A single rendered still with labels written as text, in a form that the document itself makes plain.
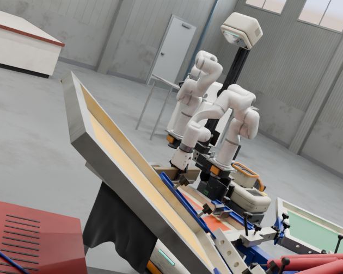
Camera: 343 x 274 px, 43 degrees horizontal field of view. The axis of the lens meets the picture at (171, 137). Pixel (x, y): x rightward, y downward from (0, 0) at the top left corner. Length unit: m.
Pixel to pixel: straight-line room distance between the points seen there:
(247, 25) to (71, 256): 1.82
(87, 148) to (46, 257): 0.50
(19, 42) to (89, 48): 3.54
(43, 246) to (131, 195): 0.48
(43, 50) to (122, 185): 7.80
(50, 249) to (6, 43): 7.19
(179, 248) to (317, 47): 11.81
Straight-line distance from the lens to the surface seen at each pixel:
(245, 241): 2.01
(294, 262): 1.89
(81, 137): 0.83
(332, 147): 11.89
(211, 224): 2.30
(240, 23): 2.71
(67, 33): 11.23
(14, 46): 8.40
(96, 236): 2.45
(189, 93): 2.90
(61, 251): 1.31
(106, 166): 0.86
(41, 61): 8.67
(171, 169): 2.24
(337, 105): 12.00
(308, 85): 12.46
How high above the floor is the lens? 1.79
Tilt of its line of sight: 13 degrees down
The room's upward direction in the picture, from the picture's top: 23 degrees clockwise
